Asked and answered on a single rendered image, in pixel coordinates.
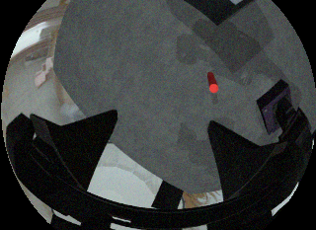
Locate red peg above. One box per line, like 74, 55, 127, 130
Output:
206, 72, 218, 92

